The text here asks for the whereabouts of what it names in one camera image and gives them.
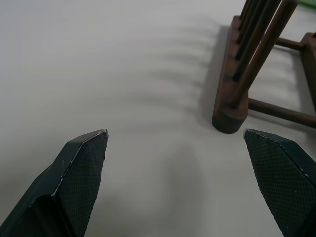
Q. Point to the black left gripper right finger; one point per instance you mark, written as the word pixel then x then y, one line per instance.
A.
pixel 284 177

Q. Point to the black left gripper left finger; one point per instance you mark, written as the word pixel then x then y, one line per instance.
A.
pixel 74 177

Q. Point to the green plate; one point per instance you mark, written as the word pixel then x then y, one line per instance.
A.
pixel 308 2

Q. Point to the wooden dish rack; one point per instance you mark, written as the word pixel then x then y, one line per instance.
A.
pixel 229 118

